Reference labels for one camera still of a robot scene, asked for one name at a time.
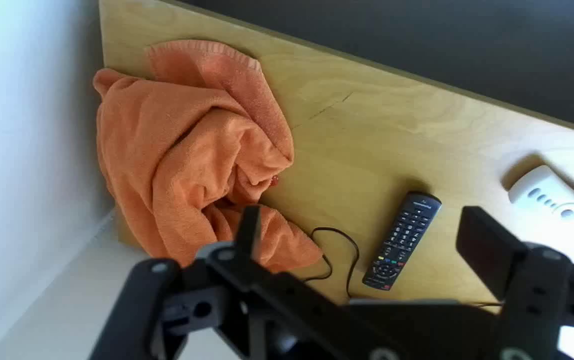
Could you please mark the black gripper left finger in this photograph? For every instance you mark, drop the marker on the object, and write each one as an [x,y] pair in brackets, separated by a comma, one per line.
[254,312]

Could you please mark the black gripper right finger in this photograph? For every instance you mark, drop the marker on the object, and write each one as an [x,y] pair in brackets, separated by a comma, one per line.
[535,285]

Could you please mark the black remote control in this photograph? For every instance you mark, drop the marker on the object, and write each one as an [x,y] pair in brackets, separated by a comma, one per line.
[406,231]

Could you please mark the orange towel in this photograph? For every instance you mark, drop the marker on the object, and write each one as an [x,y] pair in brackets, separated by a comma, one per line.
[188,147]

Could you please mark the white remote control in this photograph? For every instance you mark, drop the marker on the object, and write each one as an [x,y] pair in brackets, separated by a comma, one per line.
[545,190]

